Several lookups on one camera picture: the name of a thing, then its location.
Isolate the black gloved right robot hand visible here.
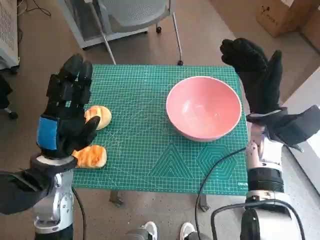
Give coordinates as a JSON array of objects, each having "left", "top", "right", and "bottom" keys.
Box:
[{"left": 219, "top": 37, "right": 284, "bottom": 115}]

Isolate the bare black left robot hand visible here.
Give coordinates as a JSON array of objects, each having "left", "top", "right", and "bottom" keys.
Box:
[{"left": 36, "top": 53, "right": 101, "bottom": 161}]

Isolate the striped toy bread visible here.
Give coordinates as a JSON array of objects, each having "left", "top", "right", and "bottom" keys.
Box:
[{"left": 72, "top": 145, "right": 108, "bottom": 169}]

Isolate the round toy bread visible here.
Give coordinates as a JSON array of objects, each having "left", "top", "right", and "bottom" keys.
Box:
[{"left": 83, "top": 105, "right": 113, "bottom": 131}]

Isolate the pink bowl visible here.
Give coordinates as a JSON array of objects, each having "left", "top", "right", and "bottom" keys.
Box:
[{"left": 165, "top": 76, "right": 242, "bottom": 143}]

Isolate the cardboard box with logo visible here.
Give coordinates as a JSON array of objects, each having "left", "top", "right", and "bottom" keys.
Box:
[{"left": 255, "top": 0, "right": 318, "bottom": 38}]

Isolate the black office chair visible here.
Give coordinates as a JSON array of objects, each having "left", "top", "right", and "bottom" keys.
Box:
[{"left": 0, "top": 73, "right": 19, "bottom": 120}]

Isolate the green cutting mat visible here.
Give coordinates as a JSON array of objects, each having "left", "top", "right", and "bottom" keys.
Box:
[{"left": 72, "top": 64, "right": 249, "bottom": 196}]

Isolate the metal table leg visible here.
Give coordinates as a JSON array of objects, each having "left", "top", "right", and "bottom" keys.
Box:
[
  {"left": 198, "top": 194, "right": 210, "bottom": 212},
  {"left": 109, "top": 191, "right": 125, "bottom": 207}
]

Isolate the white platform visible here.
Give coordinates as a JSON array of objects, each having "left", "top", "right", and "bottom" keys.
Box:
[{"left": 281, "top": 66, "right": 320, "bottom": 196}]

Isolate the white perforated cabinet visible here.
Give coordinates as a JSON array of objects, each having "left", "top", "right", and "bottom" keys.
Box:
[{"left": 0, "top": 0, "right": 21, "bottom": 70}]

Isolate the person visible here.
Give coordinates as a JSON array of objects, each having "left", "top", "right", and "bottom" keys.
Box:
[{"left": 124, "top": 221, "right": 208, "bottom": 240}]

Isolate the grey mesh chair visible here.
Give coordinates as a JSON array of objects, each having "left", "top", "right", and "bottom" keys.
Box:
[{"left": 89, "top": 0, "right": 185, "bottom": 66}]

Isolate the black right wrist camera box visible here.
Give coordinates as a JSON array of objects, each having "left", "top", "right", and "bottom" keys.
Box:
[{"left": 264, "top": 104, "right": 320, "bottom": 153}]

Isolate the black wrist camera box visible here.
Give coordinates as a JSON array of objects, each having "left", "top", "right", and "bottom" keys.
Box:
[
  {"left": 0, "top": 168, "right": 55, "bottom": 216},
  {"left": 264, "top": 104, "right": 320, "bottom": 153}
]

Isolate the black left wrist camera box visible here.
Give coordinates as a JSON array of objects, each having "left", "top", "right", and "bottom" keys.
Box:
[{"left": 0, "top": 168, "right": 55, "bottom": 216}]

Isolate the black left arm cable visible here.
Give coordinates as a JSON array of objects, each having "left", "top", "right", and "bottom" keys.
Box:
[{"left": 71, "top": 187, "right": 87, "bottom": 240}]

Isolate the thin black floor cable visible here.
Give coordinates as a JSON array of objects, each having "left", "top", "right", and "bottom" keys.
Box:
[{"left": 16, "top": 0, "right": 52, "bottom": 17}]

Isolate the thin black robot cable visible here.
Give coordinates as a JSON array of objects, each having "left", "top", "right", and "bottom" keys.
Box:
[{"left": 194, "top": 146, "right": 248, "bottom": 240}]

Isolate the thick black looped robot cable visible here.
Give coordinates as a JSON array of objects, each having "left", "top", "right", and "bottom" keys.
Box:
[{"left": 210, "top": 199, "right": 301, "bottom": 240}]

